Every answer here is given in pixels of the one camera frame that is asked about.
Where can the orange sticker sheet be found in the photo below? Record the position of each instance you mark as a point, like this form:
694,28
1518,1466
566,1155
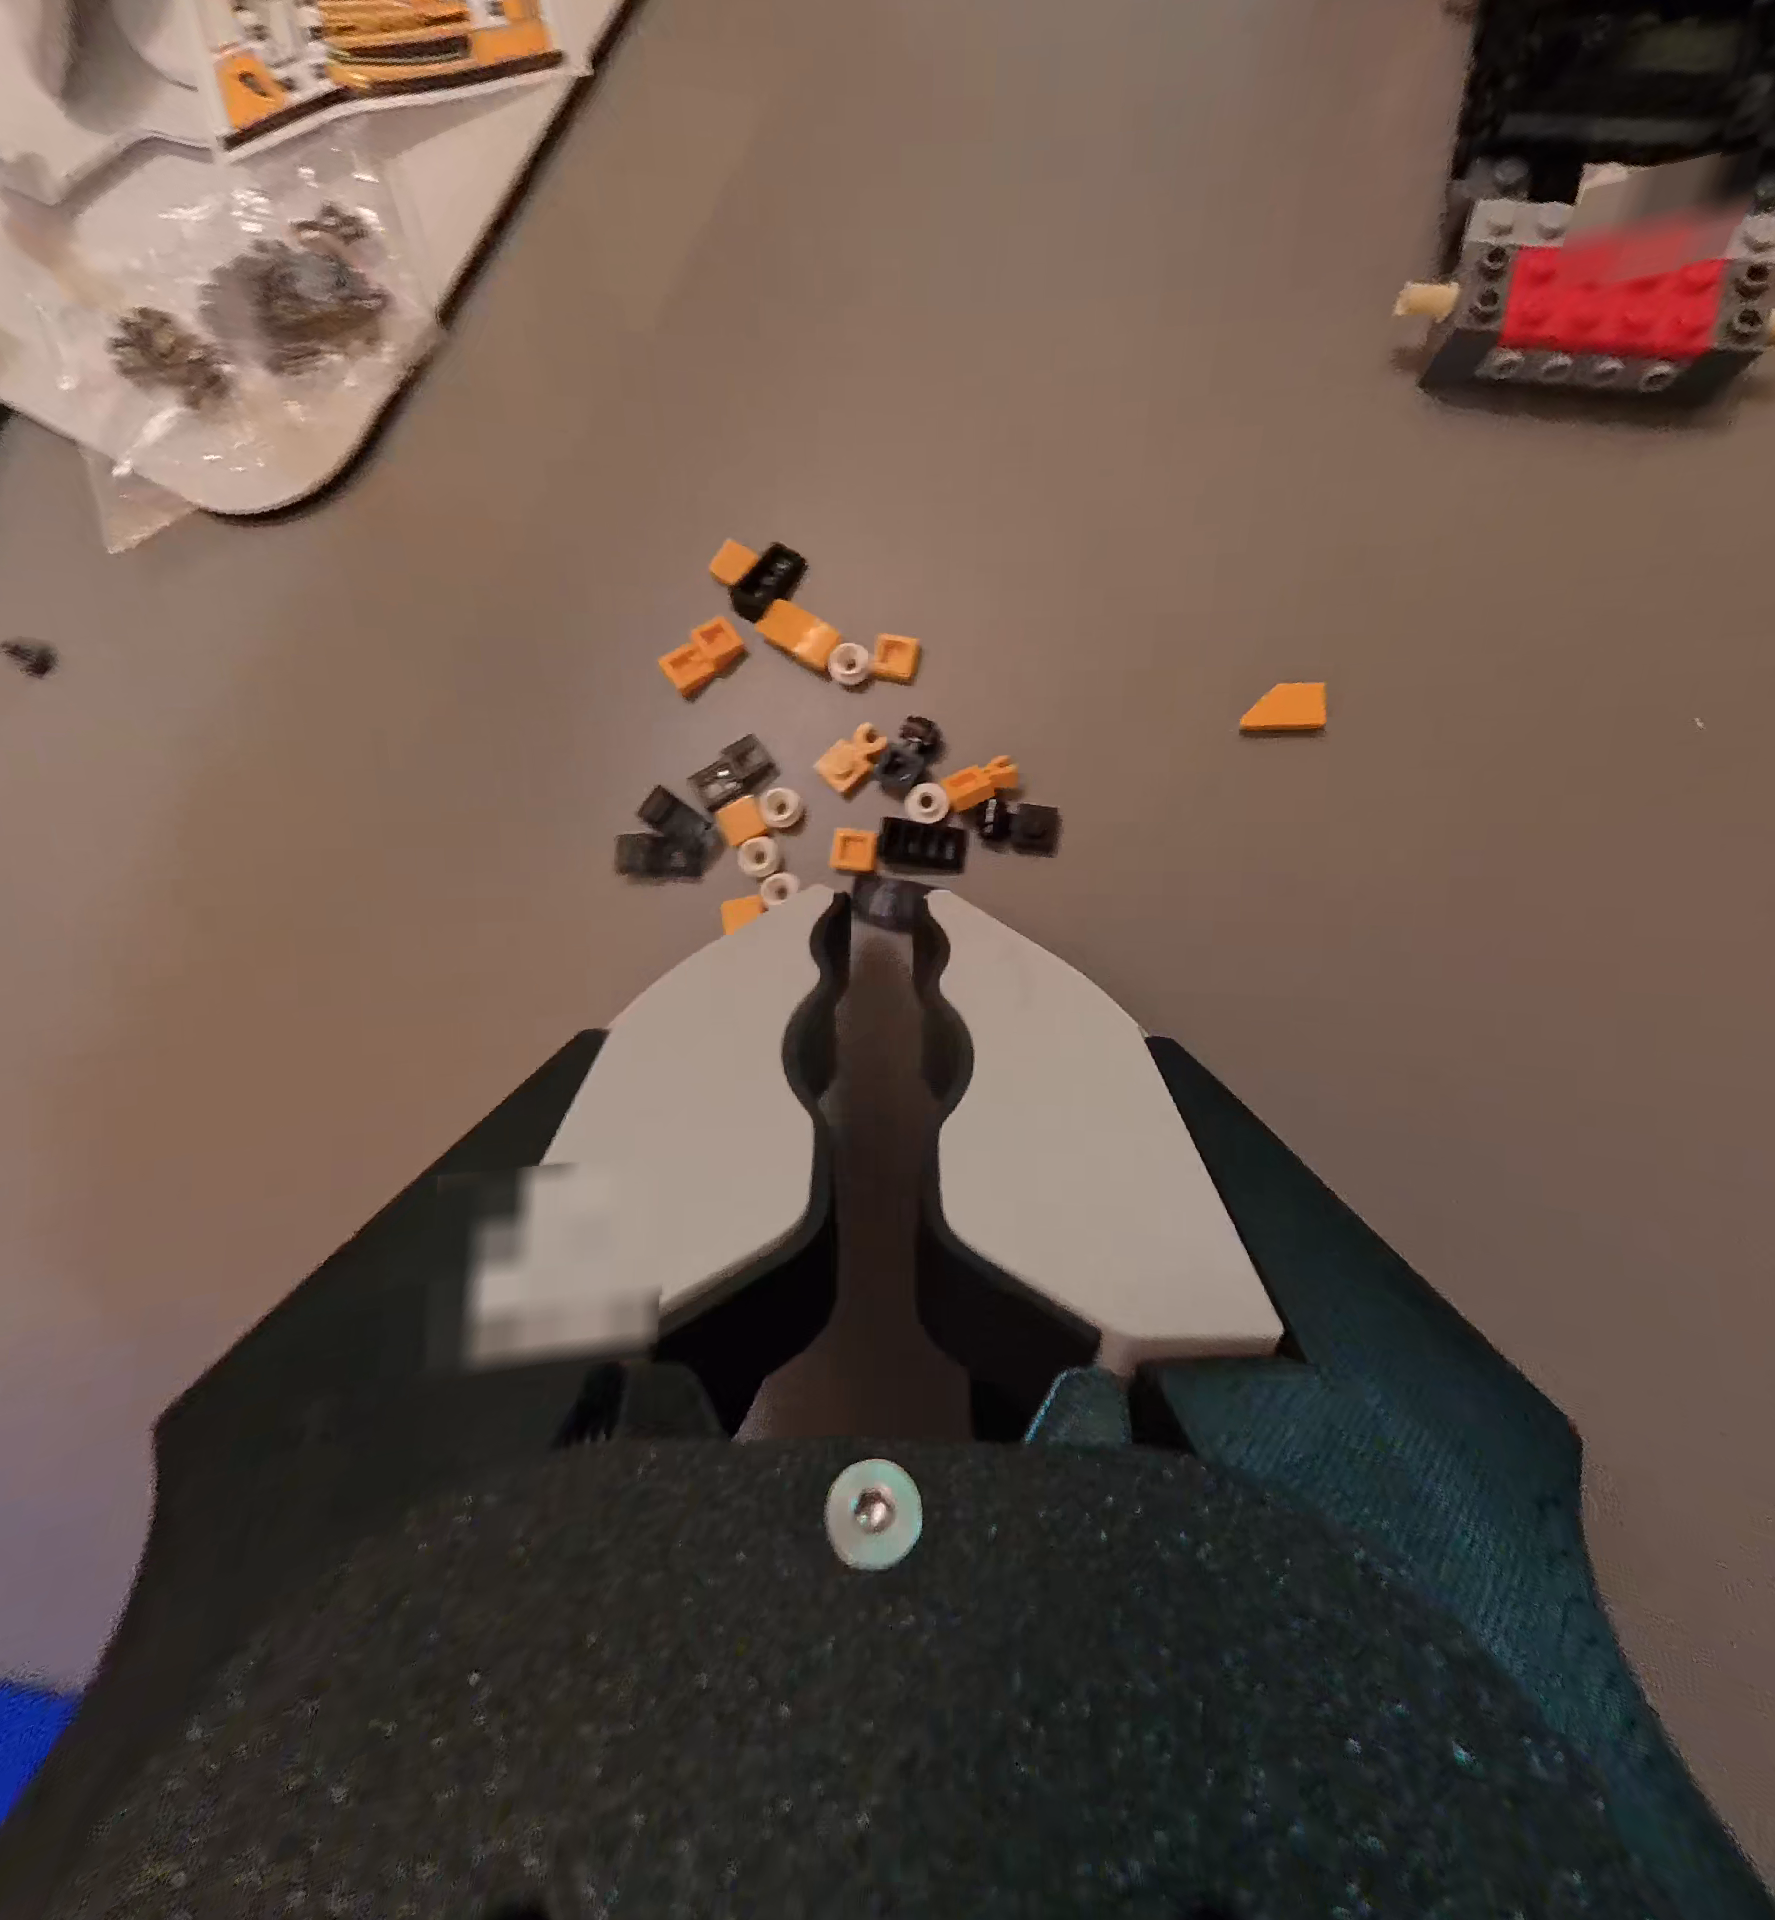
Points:
376,60

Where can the orange wedge lego tile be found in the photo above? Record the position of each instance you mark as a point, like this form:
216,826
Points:
1284,710

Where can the small black lego piece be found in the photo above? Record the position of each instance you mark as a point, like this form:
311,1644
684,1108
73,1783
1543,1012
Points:
30,656

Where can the pile of small lego pieces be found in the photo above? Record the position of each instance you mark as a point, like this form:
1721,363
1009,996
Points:
923,847

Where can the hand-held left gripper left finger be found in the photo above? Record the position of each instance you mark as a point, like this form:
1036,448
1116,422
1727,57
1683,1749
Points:
692,1079

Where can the partly built lego car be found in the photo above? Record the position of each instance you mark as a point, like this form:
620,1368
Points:
1608,300

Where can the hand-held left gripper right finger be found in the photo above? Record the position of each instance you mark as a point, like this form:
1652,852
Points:
1083,1170

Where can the clear bag of black parts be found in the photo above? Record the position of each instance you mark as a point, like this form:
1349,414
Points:
286,292

